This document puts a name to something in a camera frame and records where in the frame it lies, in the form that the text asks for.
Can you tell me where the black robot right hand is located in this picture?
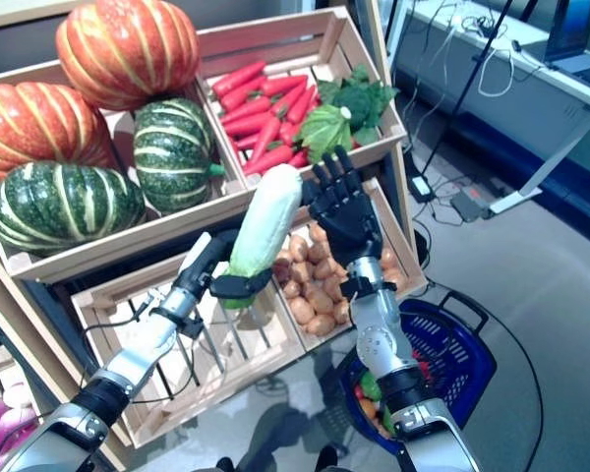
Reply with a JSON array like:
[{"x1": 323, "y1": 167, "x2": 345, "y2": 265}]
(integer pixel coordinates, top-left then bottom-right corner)
[{"x1": 302, "y1": 147, "x2": 384, "y2": 266}]

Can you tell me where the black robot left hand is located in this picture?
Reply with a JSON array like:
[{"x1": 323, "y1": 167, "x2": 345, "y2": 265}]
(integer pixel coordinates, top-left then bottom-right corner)
[{"x1": 181, "y1": 228, "x2": 275, "y2": 300}]

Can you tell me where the napa cabbage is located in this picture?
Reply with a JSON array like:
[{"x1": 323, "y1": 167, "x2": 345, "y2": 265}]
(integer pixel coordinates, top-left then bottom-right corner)
[
  {"x1": 357, "y1": 369, "x2": 399, "y2": 440},
  {"x1": 220, "y1": 163, "x2": 305, "y2": 311}
]

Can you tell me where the blue plastic shopping basket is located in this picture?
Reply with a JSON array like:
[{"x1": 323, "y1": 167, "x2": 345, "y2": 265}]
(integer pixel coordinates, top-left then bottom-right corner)
[{"x1": 338, "y1": 290, "x2": 498, "y2": 456}]

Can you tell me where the wooden display stand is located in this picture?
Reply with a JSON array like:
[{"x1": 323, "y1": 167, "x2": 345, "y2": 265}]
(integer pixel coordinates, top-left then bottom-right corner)
[{"x1": 0, "y1": 0, "x2": 419, "y2": 466}]

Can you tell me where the white power adapter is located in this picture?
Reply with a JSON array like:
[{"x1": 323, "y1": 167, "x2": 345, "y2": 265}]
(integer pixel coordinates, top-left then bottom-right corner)
[{"x1": 409, "y1": 174, "x2": 438, "y2": 204}]

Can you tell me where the green leafy round cabbage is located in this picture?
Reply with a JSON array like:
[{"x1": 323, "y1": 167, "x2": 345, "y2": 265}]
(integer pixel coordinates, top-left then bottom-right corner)
[{"x1": 294, "y1": 103, "x2": 355, "y2": 166}]

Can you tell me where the wooden potato crate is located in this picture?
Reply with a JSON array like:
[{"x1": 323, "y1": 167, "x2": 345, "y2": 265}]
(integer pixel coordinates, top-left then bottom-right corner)
[{"x1": 269, "y1": 176, "x2": 429, "y2": 353}]

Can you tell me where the wooden slatted crate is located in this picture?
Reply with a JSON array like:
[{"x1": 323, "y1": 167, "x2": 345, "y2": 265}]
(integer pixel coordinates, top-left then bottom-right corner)
[{"x1": 71, "y1": 228, "x2": 309, "y2": 448}]

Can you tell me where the dark green broccoli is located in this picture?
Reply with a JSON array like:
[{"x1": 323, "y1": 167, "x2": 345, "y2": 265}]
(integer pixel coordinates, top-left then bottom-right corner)
[{"x1": 317, "y1": 63, "x2": 399, "y2": 147}]

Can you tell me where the grey floor box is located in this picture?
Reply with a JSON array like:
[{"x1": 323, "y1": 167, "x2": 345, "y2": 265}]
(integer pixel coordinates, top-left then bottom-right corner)
[{"x1": 448, "y1": 189, "x2": 484, "y2": 221}]

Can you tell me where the wooden pumpkin crate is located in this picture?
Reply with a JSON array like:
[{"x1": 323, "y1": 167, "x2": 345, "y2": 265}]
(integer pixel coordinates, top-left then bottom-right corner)
[{"x1": 0, "y1": 58, "x2": 250, "y2": 285}]

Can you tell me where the green striped pumpkin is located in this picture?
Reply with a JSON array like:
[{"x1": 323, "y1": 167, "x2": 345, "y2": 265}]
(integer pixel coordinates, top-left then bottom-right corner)
[
  {"x1": 0, "y1": 160, "x2": 148, "y2": 258},
  {"x1": 132, "y1": 97, "x2": 226, "y2": 213}
]

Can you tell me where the black tripod pole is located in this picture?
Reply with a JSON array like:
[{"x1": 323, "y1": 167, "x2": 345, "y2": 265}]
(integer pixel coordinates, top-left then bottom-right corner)
[{"x1": 419, "y1": 0, "x2": 515, "y2": 181}]

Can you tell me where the wooden carrot crate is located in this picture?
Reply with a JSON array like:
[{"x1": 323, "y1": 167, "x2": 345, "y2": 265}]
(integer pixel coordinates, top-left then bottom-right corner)
[{"x1": 195, "y1": 5, "x2": 408, "y2": 193}]

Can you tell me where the black robot right foot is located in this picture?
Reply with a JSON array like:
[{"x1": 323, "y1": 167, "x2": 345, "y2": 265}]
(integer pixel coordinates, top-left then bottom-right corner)
[{"x1": 316, "y1": 443, "x2": 339, "y2": 472}]

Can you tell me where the white desk leg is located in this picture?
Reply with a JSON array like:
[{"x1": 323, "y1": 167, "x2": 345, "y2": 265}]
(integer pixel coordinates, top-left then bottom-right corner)
[{"x1": 489, "y1": 103, "x2": 590, "y2": 216}]

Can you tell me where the white desk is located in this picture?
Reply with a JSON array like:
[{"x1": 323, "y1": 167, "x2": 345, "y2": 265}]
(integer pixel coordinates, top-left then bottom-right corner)
[{"x1": 395, "y1": 0, "x2": 590, "y2": 112}]

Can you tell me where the orange striped pumpkin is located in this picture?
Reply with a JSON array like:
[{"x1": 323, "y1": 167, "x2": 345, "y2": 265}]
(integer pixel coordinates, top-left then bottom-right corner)
[
  {"x1": 55, "y1": 0, "x2": 202, "y2": 112},
  {"x1": 0, "y1": 82, "x2": 117, "y2": 186}
]

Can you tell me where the open laptop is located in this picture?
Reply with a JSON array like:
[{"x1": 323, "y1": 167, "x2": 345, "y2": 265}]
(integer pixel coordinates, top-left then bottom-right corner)
[{"x1": 524, "y1": 0, "x2": 590, "y2": 90}]

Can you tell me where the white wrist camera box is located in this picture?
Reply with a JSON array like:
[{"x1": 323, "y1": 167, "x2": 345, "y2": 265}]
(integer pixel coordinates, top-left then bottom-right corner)
[{"x1": 178, "y1": 230, "x2": 213, "y2": 277}]

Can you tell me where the black floor cable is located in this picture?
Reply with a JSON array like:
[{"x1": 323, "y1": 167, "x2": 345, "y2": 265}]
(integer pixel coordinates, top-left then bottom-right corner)
[{"x1": 412, "y1": 220, "x2": 545, "y2": 461}]

